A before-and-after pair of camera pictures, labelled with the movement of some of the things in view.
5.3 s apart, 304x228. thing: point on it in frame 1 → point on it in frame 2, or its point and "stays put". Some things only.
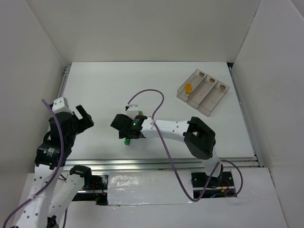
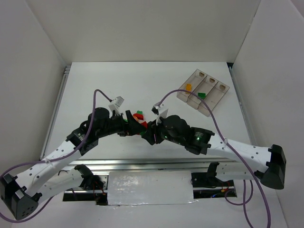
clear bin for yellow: (190, 84) stays put
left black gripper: (74, 121) → (123, 126)
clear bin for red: (213, 97) stays put
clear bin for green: (197, 95) stays put
